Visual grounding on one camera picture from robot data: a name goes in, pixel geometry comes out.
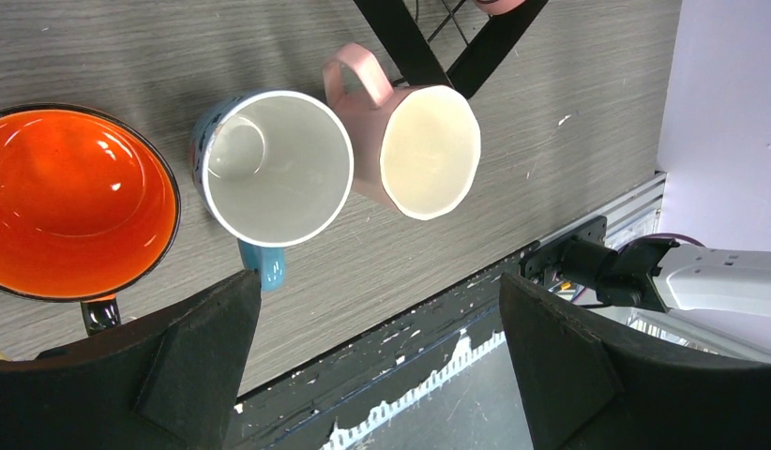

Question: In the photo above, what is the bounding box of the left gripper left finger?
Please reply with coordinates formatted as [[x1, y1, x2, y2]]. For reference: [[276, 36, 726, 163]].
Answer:
[[0, 270, 262, 449]]

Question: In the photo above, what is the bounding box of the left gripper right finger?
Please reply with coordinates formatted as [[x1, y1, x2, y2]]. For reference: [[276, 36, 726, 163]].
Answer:
[[499, 274, 771, 449]]

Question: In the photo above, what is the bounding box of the large orange mug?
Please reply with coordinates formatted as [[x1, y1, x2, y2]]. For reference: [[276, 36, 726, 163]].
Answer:
[[0, 103, 181, 335]]

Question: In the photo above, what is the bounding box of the blue mug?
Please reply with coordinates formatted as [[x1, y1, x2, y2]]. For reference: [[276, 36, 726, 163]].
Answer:
[[189, 89, 354, 292]]

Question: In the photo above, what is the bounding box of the light pink faceted mug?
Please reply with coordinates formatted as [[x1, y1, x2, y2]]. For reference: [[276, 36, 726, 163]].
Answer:
[[323, 43, 481, 221]]

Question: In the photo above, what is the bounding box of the pink patterned mug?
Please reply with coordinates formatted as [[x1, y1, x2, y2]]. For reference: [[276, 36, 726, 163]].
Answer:
[[475, 0, 525, 16]]

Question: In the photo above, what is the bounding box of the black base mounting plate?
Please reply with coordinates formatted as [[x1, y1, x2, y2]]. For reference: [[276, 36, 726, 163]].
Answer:
[[223, 215, 611, 450]]

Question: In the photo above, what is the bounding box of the black wire dish rack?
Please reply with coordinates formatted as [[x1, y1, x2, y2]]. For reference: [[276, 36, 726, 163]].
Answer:
[[355, 0, 547, 98]]

